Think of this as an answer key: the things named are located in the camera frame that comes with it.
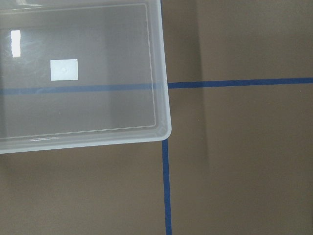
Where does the clear plastic storage box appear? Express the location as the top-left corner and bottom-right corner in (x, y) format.
(0, 0), (172, 154)

